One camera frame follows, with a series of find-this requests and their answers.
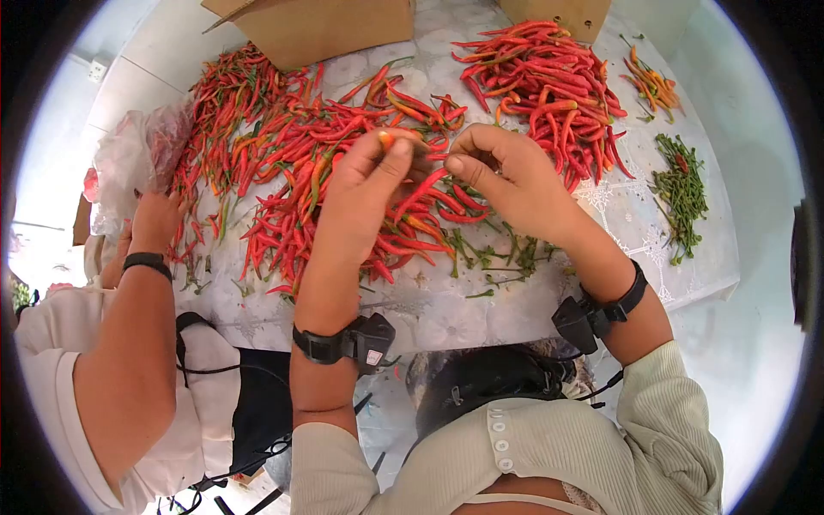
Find small cardboard box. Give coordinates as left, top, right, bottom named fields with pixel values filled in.
left=498, top=0, right=613, bottom=45

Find person's legs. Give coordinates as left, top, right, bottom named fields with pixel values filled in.
left=404, top=338, right=596, bottom=445

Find pile of green stems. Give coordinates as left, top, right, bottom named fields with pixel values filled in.
left=649, top=133, right=709, bottom=267

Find person's right hand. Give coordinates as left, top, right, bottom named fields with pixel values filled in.
left=444, top=124, right=582, bottom=243

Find person's left thumb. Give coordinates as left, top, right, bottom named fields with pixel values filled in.
left=370, top=137, right=414, bottom=194

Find single red chili pepper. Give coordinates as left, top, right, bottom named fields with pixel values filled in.
left=379, top=130, right=453, bottom=162

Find pale patterned tablecloth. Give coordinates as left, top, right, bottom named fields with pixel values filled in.
left=125, top=0, right=742, bottom=356

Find large cardboard box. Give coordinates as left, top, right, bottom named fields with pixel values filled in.
left=200, top=0, right=417, bottom=71

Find pile of destemmed red chilies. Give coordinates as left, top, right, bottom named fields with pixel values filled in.
left=451, top=19, right=636, bottom=194

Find person's left fingers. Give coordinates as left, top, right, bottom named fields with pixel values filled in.
left=348, top=127, right=430, bottom=157

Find black wrist band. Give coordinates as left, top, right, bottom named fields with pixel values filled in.
left=292, top=313, right=397, bottom=377
left=551, top=259, right=650, bottom=355

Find clear plastic bag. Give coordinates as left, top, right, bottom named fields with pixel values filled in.
left=89, top=102, right=195, bottom=240

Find scattered green chili stems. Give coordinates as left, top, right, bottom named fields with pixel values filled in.
left=444, top=219, right=569, bottom=301

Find person's right thumb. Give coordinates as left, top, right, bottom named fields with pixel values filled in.
left=444, top=153, right=504, bottom=195

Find person's body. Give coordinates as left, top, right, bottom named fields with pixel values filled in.
left=290, top=340, right=725, bottom=515

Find pile of orange chilies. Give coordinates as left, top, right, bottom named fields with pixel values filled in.
left=618, top=34, right=684, bottom=125

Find person's left hand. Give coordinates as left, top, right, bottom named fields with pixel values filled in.
left=313, top=127, right=430, bottom=268

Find person's right index finger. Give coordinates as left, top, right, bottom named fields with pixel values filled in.
left=451, top=124, right=519, bottom=155

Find pile of stemmed red chilies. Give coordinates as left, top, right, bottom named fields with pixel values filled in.
left=166, top=41, right=497, bottom=298

